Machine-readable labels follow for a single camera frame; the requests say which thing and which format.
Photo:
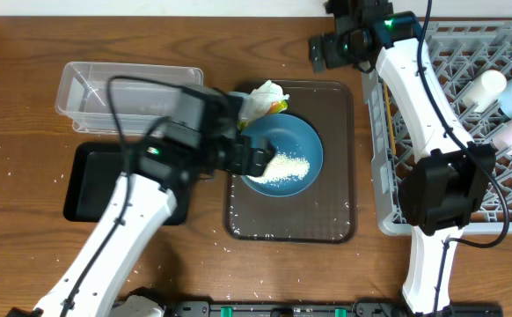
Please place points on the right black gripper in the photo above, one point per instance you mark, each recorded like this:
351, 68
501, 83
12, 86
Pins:
334, 59

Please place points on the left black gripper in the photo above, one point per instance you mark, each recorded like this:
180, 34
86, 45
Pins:
244, 161

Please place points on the dark blue plate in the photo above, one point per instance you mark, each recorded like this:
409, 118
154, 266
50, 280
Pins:
294, 137

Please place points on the wooden chopstick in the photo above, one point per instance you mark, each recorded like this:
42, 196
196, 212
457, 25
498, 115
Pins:
387, 102

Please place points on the white green cup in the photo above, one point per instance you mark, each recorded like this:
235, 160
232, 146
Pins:
485, 90

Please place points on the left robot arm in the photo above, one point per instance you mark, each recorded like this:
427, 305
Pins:
159, 171

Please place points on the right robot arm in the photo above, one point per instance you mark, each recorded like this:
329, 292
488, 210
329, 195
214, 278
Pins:
451, 173

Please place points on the grey dishwasher rack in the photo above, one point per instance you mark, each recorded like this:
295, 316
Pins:
460, 51

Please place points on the pile of white rice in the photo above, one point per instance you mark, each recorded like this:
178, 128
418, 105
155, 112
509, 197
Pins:
283, 168

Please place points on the crumpled white tissue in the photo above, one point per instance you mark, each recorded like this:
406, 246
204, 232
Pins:
259, 100

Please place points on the green yellow snack wrapper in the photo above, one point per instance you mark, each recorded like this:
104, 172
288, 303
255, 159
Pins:
275, 108

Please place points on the brown serving tray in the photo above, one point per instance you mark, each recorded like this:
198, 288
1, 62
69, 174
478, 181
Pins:
325, 212

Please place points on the black plastic bin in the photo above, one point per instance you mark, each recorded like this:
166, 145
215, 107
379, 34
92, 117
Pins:
97, 166

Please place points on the clear plastic bin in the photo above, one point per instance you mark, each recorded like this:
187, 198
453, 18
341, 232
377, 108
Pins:
82, 95

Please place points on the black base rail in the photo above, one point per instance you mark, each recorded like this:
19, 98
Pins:
142, 307

